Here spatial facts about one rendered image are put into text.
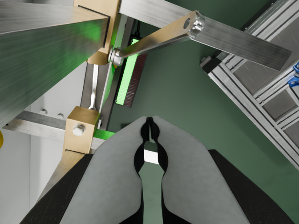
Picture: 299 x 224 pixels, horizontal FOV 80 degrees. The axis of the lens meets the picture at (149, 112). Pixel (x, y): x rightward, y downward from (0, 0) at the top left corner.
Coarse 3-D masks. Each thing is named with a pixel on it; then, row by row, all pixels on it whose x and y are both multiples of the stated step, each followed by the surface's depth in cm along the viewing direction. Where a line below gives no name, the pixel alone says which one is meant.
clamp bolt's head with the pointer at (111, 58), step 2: (112, 46) 25; (112, 48) 25; (114, 48) 25; (110, 50) 25; (112, 50) 25; (114, 50) 25; (110, 52) 25; (112, 52) 26; (114, 52) 25; (110, 54) 25; (112, 54) 25; (110, 56) 25; (112, 56) 25; (110, 58) 26; (112, 58) 25; (108, 60) 25; (110, 60) 26; (112, 60) 25; (122, 60) 25; (112, 62) 26; (122, 62) 26; (114, 66) 35; (116, 66) 36
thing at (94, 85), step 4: (96, 68) 41; (96, 72) 41; (96, 76) 42; (96, 80) 42; (92, 84) 43; (96, 84) 43; (92, 88) 43; (96, 88) 43; (92, 92) 44; (96, 92) 44; (92, 96) 44; (92, 100) 45; (92, 104) 45; (96, 108) 46
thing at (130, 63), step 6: (132, 42) 39; (132, 60) 40; (126, 66) 41; (132, 66) 41; (126, 72) 42; (126, 78) 42; (126, 84) 43; (120, 90) 44; (126, 90) 44; (120, 96) 45; (120, 102) 46
